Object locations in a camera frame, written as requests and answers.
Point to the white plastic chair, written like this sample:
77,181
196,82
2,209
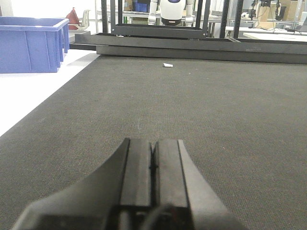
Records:
84,24

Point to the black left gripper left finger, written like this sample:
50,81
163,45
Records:
123,181

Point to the black metal frame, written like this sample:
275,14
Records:
155,41

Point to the dark grey table mat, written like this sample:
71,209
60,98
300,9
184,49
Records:
243,124

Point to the small white paper scrap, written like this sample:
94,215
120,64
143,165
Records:
167,65

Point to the blue plastic bin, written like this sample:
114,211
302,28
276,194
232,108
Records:
32,45

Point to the red cloth bag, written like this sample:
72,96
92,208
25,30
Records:
73,19

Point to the white humanoid robot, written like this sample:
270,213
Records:
171,12

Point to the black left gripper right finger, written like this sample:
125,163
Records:
178,182

